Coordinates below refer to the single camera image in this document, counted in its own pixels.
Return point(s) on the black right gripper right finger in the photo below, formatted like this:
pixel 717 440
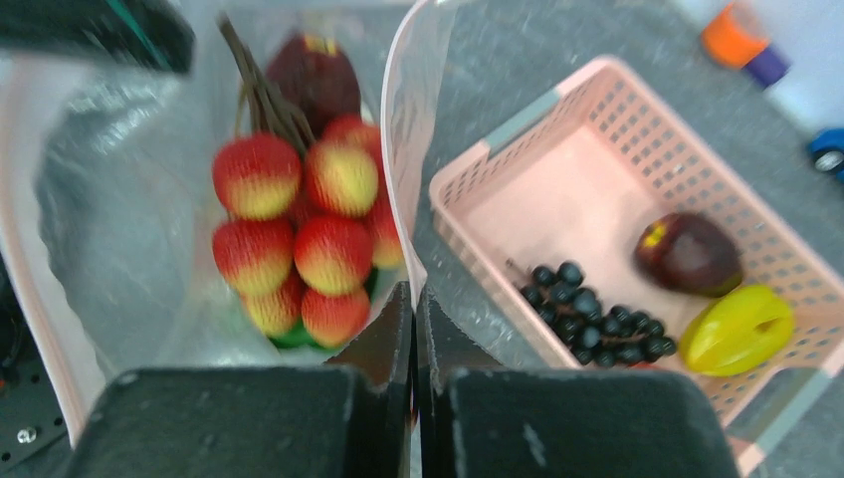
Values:
pixel 480 419

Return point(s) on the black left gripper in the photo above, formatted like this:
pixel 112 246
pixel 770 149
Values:
pixel 151 35

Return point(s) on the blue toy car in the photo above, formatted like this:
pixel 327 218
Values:
pixel 826 152

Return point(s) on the clear zip top bag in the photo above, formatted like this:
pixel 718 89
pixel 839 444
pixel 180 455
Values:
pixel 107 206

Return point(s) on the red lychee bunch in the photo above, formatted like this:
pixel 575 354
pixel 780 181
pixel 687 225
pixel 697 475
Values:
pixel 295 203

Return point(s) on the yellow star fruit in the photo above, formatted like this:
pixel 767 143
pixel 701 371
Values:
pixel 737 332

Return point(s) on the black grape bunch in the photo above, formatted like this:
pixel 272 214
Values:
pixel 568 324

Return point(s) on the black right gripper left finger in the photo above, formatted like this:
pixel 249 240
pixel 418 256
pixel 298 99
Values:
pixel 348 417

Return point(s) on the green white bok choy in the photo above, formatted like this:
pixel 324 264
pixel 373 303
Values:
pixel 295 315

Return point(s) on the purple block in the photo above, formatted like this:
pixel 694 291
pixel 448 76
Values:
pixel 768 67

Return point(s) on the dark red apple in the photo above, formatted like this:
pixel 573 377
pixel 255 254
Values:
pixel 687 253

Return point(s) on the pink plastic basket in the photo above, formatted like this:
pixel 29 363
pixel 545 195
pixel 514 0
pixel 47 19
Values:
pixel 578 174

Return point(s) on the dark purple fruit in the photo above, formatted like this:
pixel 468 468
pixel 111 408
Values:
pixel 314 73

